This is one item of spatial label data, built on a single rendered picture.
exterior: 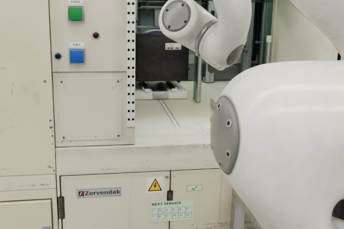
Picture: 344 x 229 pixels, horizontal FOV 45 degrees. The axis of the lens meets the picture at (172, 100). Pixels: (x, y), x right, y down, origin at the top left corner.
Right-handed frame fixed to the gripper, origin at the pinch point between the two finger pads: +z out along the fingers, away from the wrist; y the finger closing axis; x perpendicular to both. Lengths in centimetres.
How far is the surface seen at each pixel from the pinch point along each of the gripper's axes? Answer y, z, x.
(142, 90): -34, 35, 37
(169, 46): -15, 34, 39
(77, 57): -22.8, -23.5, 20.8
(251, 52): 2, 87, 33
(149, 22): -16, 58, 70
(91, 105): -31.3, -16.6, 14.3
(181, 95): -27, 43, 26
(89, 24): -15.1, -22.9, 24.1
